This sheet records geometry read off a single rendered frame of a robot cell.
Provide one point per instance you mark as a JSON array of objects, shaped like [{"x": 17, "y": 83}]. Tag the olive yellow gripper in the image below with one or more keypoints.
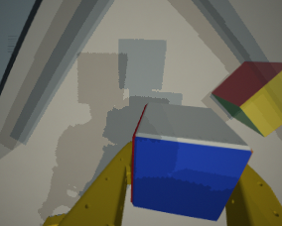
[{"x": 252, "y": 203}]

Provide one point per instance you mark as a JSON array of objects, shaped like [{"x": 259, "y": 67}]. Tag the grey side wall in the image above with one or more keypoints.
[{"x": 38, "y": 39}]

